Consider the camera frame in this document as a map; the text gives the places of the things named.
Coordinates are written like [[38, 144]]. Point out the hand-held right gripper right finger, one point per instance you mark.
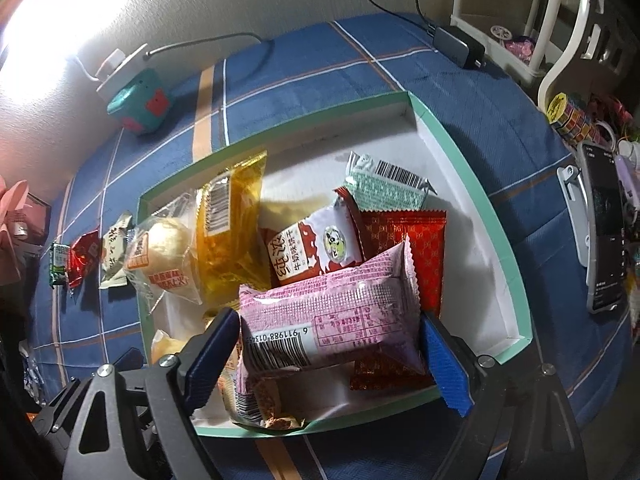
[[445, 365]]

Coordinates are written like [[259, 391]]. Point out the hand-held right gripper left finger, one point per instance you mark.
[[210, 355]]

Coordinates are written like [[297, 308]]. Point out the yellow cake packet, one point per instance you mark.
[[165, 347]]

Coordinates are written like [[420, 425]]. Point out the brown nut snack packet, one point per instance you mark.
[[245, 390]]

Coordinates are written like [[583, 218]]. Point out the clear bun packet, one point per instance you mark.
[[160, 245]]

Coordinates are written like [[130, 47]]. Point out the large red snack packet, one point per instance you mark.
[[425, 245]]

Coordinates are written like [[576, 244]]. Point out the pink snack packet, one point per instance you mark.
[[330, 320]]

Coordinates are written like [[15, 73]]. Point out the yellow snack packet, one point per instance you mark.
[[235, 230]]

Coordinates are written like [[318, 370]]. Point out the red white snack packet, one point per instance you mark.
[[310, 250]]

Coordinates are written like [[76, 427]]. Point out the mint green snack packet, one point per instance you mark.
[[380, 185]]

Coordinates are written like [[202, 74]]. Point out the white tray box teal rim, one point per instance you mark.
[[310, 175]]

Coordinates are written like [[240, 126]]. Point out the cream snack packet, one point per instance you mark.
[[116, 255]]

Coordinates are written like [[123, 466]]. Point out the small green snack packet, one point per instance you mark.
[[59, 262]]

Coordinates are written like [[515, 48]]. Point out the small red snack packet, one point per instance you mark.
[[82, 257]]

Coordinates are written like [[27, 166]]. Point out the white phone holder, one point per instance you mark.
[[572, 210]]

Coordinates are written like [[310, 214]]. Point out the dark gift box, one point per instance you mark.
[[36, 217]]

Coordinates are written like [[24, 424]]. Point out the black smartphone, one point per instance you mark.
[[607, 220]]

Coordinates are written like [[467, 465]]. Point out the pink bow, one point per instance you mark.
[[12, 205]]

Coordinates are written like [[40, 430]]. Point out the teal cube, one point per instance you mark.
[[142, 102]]

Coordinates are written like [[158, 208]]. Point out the lavender device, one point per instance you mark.
[[627, 175]]

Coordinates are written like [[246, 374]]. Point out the colourful cylinder can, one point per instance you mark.
[[575, 115]]

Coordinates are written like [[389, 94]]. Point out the white power strip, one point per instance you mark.
[[120, 70]]

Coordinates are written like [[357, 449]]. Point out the pink flowers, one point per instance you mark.
[[620, 115]]

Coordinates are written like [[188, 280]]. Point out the black power adapter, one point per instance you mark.
[[457, 47]]

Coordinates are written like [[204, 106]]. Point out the pink packets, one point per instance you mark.
[[520, 50]]

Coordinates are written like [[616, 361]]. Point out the white round object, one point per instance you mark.
[[500, 32]]

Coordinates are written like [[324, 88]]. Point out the white shelf rack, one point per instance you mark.
[[550, 10]]

